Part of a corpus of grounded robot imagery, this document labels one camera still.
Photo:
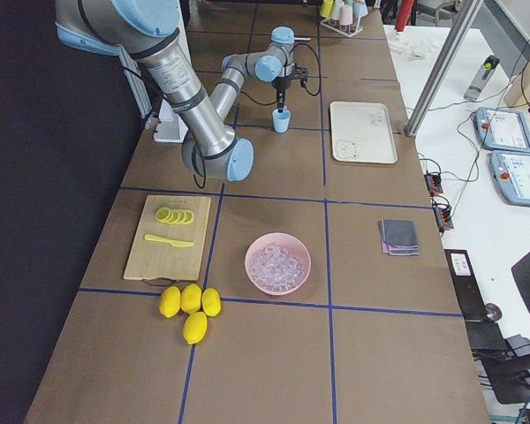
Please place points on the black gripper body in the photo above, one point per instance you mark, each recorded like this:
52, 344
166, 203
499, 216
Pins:
282, 82

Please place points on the light blue plastic cup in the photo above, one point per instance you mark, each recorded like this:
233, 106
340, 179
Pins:
281, 120

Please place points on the lime green cup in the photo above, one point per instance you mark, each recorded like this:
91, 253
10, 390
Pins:
326, 8

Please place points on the white cup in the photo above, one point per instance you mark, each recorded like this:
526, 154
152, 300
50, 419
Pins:
336, 10

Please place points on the pink cup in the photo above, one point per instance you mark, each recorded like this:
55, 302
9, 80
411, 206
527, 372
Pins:
346, 15

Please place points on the blue cup on rack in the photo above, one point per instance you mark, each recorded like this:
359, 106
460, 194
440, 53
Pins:
360, 9

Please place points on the pile of ice cubes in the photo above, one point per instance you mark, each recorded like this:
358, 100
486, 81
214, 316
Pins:
275, 267

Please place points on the cream bear tray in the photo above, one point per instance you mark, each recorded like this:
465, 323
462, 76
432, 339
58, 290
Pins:
361, 133

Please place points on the white crumpled cloth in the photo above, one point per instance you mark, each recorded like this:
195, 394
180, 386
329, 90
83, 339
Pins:
407, 45

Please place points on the lemon slices row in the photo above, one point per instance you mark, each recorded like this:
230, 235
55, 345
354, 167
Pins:
174, 216

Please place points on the pink bowl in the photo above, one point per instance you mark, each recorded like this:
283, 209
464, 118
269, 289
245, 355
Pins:
293, 244

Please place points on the grey folded cloth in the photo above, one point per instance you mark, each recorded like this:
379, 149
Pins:
399, 237

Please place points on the wooden cutting board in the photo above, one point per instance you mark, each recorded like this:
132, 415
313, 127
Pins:
152, 260

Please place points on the yellow lemon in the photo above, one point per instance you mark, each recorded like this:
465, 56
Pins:
195, 327
211, 302
170, 302
190, 301

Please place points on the clear water bottle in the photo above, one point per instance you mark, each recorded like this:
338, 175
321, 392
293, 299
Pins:
481, 78

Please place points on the upper teach pendant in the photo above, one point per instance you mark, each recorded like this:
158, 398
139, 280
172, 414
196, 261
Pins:
502, 129

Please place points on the teach pendant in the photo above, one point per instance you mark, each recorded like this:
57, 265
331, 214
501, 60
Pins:
502, 129
511, 171

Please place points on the lower teach pendant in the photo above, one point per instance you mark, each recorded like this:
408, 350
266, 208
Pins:
511, 171

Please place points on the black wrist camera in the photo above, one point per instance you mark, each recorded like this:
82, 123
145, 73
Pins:
300, 74

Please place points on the metal cup rack wooden handle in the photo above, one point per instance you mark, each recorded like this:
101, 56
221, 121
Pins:
349, 31

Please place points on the aluminium frame post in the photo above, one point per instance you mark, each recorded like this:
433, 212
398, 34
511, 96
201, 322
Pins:
449, 50

